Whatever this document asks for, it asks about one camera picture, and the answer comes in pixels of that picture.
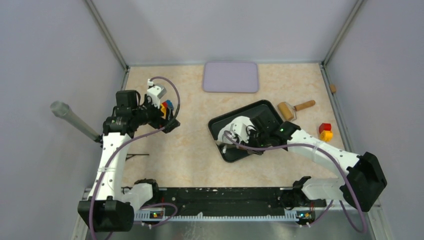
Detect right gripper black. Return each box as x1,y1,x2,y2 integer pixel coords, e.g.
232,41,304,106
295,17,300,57
240,128,270,155

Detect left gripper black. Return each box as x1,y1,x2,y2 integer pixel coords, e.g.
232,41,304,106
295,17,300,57
132,94,180,133

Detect metal scraper wooden handle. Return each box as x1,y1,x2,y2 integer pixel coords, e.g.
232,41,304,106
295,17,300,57
215,140,264,155

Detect wooden dough roller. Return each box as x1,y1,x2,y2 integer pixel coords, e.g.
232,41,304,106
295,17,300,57
277,100,316,121

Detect black baking tray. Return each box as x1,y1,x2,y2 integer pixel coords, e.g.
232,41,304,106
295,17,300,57
208,99,287,163

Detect lilac rectangular tray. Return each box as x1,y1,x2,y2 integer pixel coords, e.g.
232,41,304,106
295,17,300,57
202,61,260,94

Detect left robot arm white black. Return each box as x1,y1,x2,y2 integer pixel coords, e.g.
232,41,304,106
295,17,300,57
77,86,180,233

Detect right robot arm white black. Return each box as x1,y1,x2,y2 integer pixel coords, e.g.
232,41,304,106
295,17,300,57
241,113,388,212

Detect yellow red blue toy block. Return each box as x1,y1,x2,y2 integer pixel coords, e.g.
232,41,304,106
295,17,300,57
160,99,174,119

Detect small wooden cork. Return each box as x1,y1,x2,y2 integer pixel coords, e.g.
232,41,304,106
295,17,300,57
329,84,337,94

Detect grey microphone on tripod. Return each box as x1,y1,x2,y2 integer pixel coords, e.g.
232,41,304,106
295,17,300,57
50,100,154,150

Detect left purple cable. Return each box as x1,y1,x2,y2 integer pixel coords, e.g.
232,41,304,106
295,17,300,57
89,76,181,240

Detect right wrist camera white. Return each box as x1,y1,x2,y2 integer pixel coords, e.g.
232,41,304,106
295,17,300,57
230,123,250,143

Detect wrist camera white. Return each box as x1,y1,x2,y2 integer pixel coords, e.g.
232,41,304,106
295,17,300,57
146,78,167,109
230,123,250,143

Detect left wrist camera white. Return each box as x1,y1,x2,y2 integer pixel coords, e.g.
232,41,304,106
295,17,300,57
146,78,167,109

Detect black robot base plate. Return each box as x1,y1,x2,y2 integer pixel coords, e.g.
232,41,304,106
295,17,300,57
145,187,327,217

